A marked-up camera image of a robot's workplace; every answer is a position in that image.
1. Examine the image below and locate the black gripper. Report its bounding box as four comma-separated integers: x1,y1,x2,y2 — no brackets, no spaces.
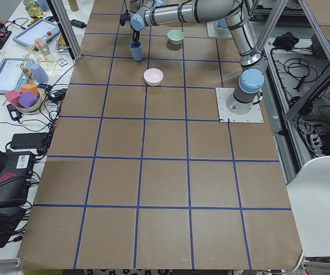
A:
120,11,140,48

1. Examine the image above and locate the blue cup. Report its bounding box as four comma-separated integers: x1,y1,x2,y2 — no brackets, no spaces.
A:
129,42,143,61

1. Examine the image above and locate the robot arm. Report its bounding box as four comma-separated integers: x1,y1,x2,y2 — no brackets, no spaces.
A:
120,0,267,115

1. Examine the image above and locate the mint green bowl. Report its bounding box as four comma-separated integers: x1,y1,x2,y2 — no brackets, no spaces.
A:
167,29,184,45

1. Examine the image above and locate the pink bowl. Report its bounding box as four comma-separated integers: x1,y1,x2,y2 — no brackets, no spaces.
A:
143,68,164,87

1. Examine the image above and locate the blue-cased tablet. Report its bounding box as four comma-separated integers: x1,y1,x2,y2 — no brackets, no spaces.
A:
13,19,60,46
0,58,29,95

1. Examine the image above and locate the light blue cylinder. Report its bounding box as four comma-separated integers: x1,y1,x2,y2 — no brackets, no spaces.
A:
31,64,49,84

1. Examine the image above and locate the bowl of foam blocks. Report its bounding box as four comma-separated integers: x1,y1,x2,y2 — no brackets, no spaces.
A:
5,84,42,115

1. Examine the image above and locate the black power adapter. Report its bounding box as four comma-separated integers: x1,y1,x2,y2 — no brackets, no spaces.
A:
10,132,47,150

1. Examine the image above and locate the white chair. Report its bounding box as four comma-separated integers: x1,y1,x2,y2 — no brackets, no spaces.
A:
287,156,330,257

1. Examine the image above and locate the aluminium frame post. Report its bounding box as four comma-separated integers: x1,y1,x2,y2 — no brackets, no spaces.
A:
47,0,82,60

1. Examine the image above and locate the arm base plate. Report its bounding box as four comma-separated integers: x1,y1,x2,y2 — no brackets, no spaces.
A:
215,88,264,123

